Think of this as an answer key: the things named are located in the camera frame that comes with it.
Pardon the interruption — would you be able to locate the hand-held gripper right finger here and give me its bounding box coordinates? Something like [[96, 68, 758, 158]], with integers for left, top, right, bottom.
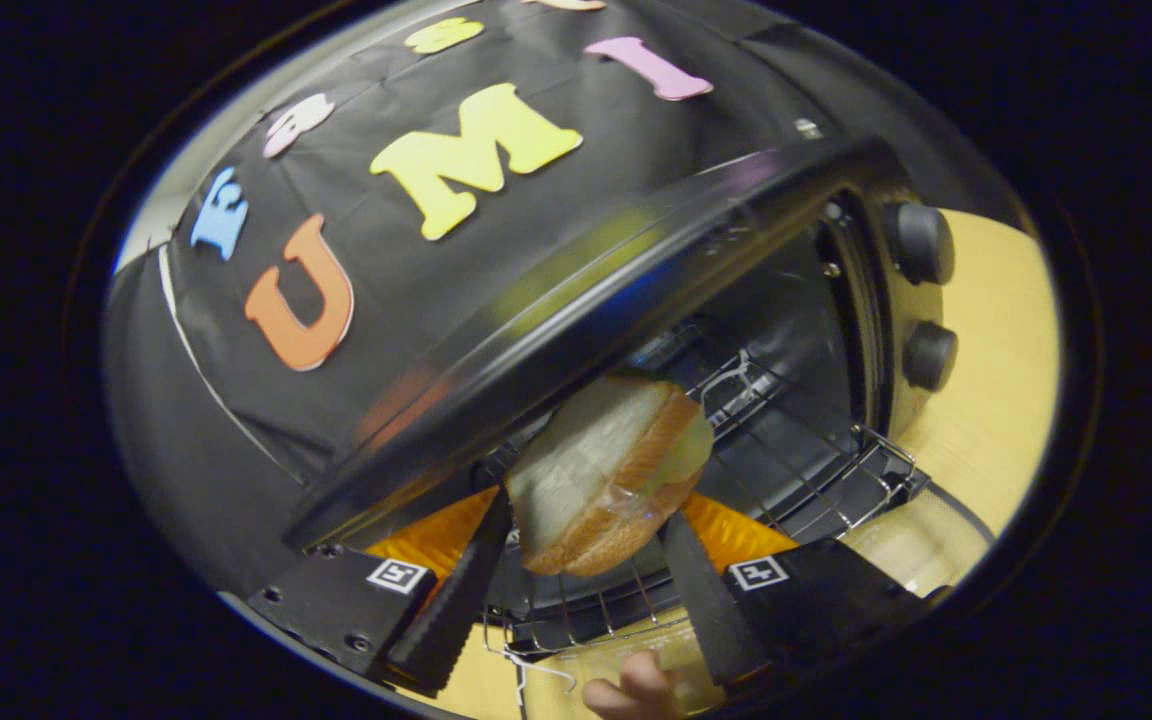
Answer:
[[661, 492, 952, 691]]

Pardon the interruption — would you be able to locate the black toaster oven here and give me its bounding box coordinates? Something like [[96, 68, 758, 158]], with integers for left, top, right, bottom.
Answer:
[[281, 135, 997, 661]]

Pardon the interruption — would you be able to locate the white bread sandwich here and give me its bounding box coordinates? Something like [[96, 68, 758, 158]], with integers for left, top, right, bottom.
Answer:
[[504, 375, 715, 578]]

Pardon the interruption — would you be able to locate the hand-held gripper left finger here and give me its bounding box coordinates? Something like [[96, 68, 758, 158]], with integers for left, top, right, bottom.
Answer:
[[246, 487, 515, 698]]

